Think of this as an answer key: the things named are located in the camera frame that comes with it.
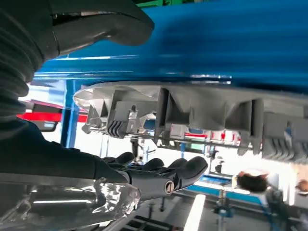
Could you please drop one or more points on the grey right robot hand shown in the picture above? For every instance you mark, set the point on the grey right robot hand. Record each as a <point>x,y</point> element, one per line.
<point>60,165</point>

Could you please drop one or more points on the blue metal shelf rack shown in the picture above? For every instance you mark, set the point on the blue metal shelf rack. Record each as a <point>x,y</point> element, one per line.
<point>192,41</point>

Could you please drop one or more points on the person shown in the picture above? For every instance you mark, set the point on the person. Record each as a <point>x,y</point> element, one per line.
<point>251,182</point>

